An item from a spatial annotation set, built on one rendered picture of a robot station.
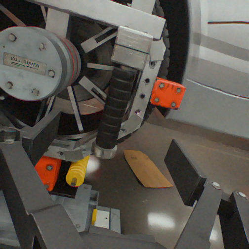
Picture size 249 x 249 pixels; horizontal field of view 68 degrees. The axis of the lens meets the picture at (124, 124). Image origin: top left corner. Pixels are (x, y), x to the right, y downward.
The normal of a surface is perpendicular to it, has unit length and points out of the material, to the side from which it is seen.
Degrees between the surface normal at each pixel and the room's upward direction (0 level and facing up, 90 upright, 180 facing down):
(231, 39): 90
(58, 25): 90
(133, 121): 90
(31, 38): 90
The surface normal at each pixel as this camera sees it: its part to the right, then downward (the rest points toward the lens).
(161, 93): 0.05, 0.35
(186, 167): -0.96, -0.24
